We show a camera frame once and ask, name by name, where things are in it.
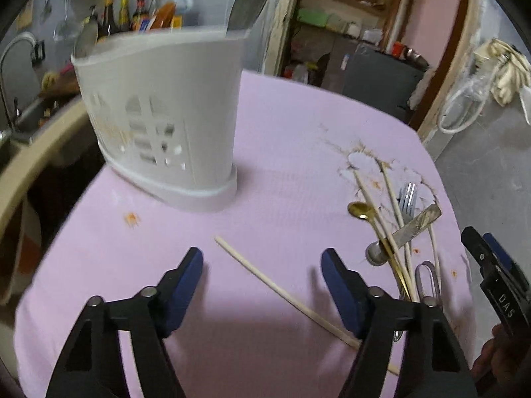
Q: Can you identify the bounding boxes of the white work gloves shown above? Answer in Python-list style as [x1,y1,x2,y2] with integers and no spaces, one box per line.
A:
[474,37,531,107]

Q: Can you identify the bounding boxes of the gold long-handled spoon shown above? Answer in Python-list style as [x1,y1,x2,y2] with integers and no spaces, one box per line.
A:
[347,201,411,301]

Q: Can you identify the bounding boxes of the wooden door frame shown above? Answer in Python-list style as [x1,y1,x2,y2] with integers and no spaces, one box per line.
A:
[263,0,488,150]

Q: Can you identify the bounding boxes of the green box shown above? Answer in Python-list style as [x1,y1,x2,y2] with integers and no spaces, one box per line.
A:
[297,7,331,26]

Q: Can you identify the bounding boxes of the row of condiment bottles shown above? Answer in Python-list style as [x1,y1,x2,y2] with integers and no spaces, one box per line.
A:
[85,0,195,46]

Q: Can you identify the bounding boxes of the metal faucet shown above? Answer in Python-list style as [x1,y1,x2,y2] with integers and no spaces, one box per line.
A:
[0,32,39,133]

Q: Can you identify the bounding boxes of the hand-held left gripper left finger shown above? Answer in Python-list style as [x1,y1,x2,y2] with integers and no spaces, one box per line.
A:
[45,247,205,398]

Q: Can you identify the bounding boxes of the wooden chopstick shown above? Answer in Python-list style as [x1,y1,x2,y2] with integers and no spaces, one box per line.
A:
[214,236,401,376]
[352,168,417,301]
[378,161,417,295]

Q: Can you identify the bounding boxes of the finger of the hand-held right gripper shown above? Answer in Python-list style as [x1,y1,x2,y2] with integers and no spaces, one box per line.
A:
[483,233,531,296]
[461,226,499,277]

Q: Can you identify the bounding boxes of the silver fork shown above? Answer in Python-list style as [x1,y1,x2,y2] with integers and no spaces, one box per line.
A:
[396,181,419,227]

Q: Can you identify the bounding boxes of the white hose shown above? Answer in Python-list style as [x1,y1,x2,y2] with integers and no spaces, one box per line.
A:
[439,86,487,135]

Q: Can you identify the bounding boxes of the silver looped utensil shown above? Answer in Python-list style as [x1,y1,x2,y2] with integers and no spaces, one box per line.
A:
[414,260,443,304]

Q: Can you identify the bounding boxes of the grey cabinet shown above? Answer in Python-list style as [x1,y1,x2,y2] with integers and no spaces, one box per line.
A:
[324,35,429,123]

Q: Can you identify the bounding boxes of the hanging metal strainer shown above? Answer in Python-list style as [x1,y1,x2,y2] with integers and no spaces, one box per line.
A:
[53,0,80,43]

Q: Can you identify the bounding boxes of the pink tablecloth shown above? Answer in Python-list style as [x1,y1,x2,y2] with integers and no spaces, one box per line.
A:
[14,68,478,398]

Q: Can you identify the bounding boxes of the white plastic utensil holder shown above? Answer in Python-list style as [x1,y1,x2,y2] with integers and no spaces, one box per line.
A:
[70,25,252,213]

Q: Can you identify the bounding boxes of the person's right hand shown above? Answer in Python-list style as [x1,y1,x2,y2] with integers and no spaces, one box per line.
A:
[471,322,531,387]

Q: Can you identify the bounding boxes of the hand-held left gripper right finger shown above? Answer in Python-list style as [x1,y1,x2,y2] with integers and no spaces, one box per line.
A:
[320,248,478,398]

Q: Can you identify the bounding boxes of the silver spoon with patterned handle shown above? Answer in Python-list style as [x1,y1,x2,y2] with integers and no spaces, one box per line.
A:
[365,204,442,267]

